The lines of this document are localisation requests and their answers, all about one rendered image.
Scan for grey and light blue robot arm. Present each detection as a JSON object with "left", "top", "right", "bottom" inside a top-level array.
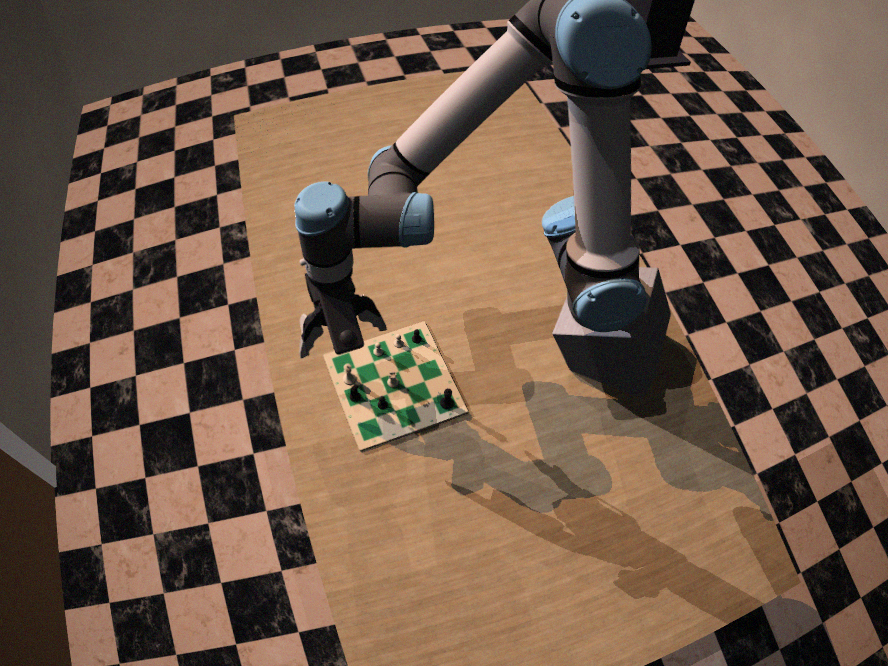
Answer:
[{"left": 294, "top": 0, "right": 652, "bottom": 332}]

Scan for green and cream chessboard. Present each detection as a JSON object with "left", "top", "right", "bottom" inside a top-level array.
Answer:
[{"left": 323, "top": 321, "right": 468, "bottom": 451}]

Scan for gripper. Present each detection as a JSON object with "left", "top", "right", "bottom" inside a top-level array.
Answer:
[{"left": 299, "top": 268, "right": 387, "bottom": 358}]

